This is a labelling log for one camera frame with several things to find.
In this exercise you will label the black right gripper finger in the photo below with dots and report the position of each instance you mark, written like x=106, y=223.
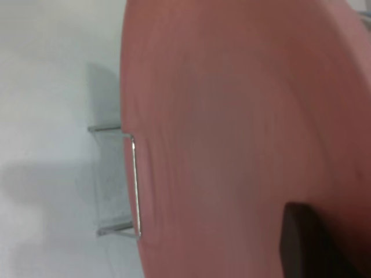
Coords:
x=304, y=246

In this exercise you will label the pink plate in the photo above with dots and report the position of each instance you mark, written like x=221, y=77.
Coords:
x=217, y=116

